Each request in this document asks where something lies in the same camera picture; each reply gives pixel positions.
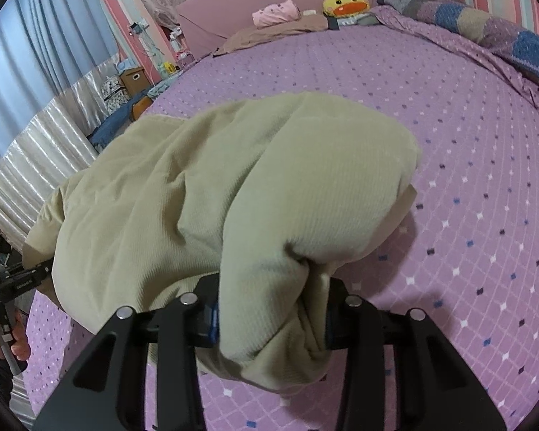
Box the orange wooden stool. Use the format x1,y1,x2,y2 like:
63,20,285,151
132,96,155,120

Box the bed with purple sheet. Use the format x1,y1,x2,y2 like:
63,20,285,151
9,22,539,431

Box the cardboard box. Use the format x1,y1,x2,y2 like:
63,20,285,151
118,66,152,96

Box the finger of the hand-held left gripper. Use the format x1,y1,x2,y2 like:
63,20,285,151
0,258,54,298

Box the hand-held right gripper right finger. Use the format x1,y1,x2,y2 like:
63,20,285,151
323,277,506,431

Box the brown pillow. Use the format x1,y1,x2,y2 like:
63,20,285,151
212,13,328,57

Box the beige corduroy jacket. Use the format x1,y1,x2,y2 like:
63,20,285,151
22,91,422,397

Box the dark blue cloth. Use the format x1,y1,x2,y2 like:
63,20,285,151
89,98,141,150

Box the person's left hand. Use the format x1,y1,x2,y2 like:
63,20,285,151
0,303,31,363

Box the yellow duck plush toy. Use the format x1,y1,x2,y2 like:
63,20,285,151
322,0,380,31

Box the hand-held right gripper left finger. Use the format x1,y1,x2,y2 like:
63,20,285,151
33,274,221,431

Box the blue grey patchwork blanket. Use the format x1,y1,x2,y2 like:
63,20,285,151
376,0,539,88

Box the blue curtain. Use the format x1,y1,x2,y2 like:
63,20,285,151
0,0,123,180

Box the silver pleated curtain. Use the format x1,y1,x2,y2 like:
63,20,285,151
0,59,132,252

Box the pink folded cloth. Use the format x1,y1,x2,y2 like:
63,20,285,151
252,0,301,28

